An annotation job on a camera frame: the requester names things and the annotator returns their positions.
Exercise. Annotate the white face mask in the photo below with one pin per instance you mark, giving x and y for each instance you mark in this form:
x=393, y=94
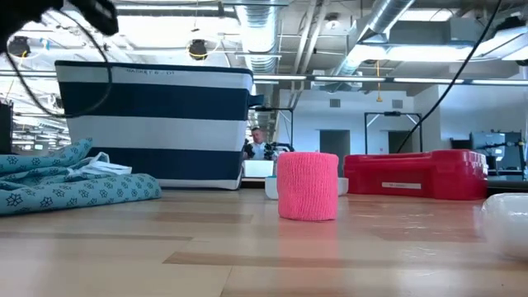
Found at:
x=103, y=168

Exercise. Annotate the teal flower-patterned cloth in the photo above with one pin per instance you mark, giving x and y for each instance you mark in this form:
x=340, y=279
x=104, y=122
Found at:
x=62, y=191

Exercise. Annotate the blue white pill organizer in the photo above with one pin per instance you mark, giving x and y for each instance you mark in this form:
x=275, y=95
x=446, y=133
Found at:
x=271, y=187

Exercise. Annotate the pink bandage roll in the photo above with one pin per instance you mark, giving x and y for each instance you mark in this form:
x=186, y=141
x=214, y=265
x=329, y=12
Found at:
x=307, y=185

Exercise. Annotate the red first aid case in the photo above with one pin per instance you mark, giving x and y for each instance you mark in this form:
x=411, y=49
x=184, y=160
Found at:
x=433, y=173

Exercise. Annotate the clear container with pink lid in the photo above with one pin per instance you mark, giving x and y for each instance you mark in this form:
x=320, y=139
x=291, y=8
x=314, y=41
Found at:
x=507, y=227

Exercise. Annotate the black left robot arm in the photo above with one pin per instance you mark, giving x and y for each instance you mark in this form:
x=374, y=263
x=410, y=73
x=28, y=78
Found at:
x=24, y=16

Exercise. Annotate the navy white striped fabric basket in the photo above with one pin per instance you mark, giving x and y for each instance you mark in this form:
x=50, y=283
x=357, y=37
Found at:
x=156, y=132

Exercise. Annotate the black ceiling-hung device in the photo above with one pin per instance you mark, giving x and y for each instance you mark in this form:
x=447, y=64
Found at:
x=18, y=46
x=198, y=48

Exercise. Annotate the black monitor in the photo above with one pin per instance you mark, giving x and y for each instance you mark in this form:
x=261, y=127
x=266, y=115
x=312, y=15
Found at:
x=6, y=128

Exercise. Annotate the long ceiling light strip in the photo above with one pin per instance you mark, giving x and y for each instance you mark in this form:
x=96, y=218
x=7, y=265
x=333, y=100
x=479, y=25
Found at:
x=499, y=82
x=429, y=80
x=280, y=77

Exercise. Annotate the person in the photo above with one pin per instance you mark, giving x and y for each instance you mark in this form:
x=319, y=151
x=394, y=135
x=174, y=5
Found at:
x=259, y=144

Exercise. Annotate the white lit monitor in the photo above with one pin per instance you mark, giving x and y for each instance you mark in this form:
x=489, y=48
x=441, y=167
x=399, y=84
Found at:
x=258, y=168

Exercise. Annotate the dark equipment station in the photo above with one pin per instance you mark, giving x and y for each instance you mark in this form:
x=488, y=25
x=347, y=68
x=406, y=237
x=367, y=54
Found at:
x=495, y=148

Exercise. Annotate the silver ventilation duct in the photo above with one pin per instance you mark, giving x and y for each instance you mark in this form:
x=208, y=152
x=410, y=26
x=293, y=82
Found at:
x=383, y=16
x=260, y=33

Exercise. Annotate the black background frame rig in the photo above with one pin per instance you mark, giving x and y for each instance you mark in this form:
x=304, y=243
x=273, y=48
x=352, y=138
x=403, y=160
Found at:
x=392, y=113
x=274, y=109

